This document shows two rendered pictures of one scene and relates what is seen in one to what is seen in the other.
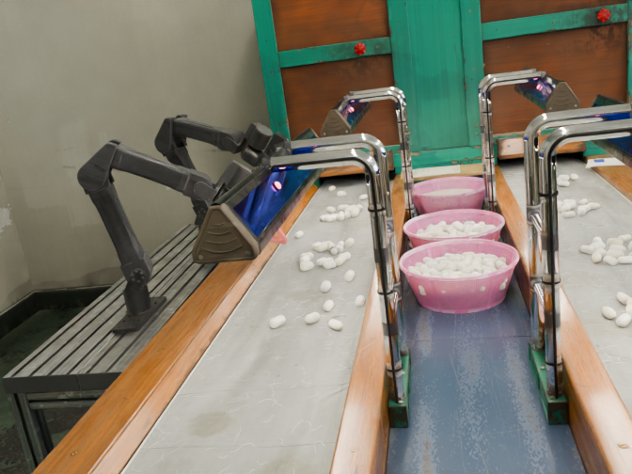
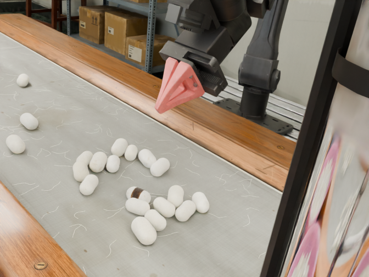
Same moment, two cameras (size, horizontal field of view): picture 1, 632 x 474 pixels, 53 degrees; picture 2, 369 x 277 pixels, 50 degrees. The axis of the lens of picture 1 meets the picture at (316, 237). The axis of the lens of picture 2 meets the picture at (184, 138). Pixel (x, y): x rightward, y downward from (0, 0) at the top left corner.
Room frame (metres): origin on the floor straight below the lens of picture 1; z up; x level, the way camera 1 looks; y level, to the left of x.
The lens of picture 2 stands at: (1.86, -0.37, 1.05)
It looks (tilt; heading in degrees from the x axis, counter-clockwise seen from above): 27 degrees down; 120
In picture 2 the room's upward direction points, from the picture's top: 7 degrees clockwise
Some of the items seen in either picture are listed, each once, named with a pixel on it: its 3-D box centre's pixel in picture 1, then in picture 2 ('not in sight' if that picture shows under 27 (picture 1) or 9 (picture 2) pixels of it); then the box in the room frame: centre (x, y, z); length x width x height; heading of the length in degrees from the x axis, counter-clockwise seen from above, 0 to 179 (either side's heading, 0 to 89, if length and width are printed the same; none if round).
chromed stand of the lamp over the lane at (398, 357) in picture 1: (339, 277); not in sight; (1.00, -0.03, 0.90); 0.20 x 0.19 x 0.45; 168
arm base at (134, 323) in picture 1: (137, 301); (253, 102); (1.54, 0.47, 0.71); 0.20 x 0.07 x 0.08; 169
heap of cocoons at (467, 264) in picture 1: (458, 278); not in sight; (1.38, -0.31, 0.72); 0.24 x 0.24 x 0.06
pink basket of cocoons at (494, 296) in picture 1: (459, 276); not in sight; (1.37, -0.31, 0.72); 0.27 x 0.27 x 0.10
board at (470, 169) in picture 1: (446, 171); not in sight; (2.29, -0.50, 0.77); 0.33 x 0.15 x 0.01; 78
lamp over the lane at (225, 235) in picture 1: (277, 176); not in sight; (1.02, 0.05, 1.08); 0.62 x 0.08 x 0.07; 168
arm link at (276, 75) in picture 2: (135, 276); (259, 77); (1.55, 0.47, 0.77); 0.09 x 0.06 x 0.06; 7
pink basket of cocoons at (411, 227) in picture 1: (454, 239); not in sight; (1.65, -0.37, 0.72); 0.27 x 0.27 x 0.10
